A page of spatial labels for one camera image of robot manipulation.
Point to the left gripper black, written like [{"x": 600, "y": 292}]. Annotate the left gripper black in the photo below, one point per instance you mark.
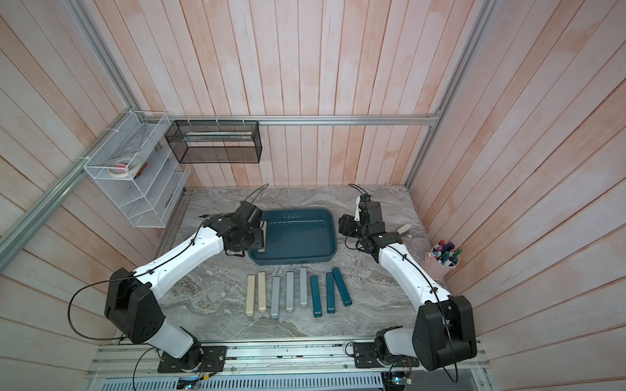
[{"x": 258, "y": 242}]

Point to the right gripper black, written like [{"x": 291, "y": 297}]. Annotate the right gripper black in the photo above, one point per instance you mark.
[{"x": 346, "y": 226}]

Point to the beige pruning pliers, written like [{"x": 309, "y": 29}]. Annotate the beige pruning pliers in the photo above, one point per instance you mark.
[
  {"x": 262, "y": 292},
  {"x": 263, "y": 227},
  {"x": 250, "y": 295}
]

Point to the grey pruning pliers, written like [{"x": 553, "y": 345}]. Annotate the grey pruning pliers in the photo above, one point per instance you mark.
[
  {"x": 303, "y": 289},
  {"x": 275, "y": 305},
  {"x": 289, "y": 305}
]

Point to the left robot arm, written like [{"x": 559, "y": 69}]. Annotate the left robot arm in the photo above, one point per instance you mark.
[{"x": 133, "y": 297}]

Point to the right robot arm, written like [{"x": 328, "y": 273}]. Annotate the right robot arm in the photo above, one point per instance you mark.
[{"x": 443, "y": 333}]

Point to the teal plastic storage box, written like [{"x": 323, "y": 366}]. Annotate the teal plastic storage box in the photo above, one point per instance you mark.
[{"x": 297, "y": 236}]

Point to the teal pruning pliers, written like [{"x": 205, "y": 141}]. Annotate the teal pruning pliers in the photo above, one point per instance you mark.
[
  {"x": 330, "y": 293},
  {"x": 342, "y": 287},
  {"x": 315, "y": 296}
]

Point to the small beige tape roll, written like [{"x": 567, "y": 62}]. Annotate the small beige tape roll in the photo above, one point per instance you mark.
[{"x": 403, "y": 229}]

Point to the pink pen holder cup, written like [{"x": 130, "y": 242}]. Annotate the pink pen holder cup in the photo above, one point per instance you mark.
[{"x": 441, "y": 260}]

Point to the tape roll in shelf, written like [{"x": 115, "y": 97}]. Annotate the tape roll in shelf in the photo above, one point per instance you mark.
[{"x": 123, "y": 167}]

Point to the black mesh wall basket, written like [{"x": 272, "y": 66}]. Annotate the black mesh wall basket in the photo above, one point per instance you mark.
[{"x": 215, "y": 142}]

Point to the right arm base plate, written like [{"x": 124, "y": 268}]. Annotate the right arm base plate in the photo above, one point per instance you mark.
[{"x": 367, "y": 355}]

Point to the white wire wall shelf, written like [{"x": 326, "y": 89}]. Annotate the white wire wall shelf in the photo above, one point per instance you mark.
[{"x": 149, "y": 199}]

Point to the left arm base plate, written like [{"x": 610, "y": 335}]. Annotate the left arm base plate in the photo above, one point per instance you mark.
[{"x": 205, "y": 358}]

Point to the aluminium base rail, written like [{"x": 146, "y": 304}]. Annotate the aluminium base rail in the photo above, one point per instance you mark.
[{"x": 234, "y": 358}]

